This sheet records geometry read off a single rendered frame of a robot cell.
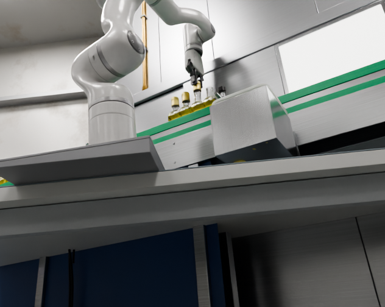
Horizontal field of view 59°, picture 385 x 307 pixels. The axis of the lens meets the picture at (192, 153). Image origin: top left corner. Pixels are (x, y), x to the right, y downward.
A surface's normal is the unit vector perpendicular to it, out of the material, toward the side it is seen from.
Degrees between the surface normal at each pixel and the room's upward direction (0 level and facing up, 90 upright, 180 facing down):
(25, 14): 180
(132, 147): 90
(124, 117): 88
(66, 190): 90
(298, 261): 90
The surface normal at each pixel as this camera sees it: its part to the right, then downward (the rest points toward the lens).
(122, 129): 0.51, -0.41
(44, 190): -0.08, -0.40
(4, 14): 0.07, 0.91
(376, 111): -0.51, -0.32
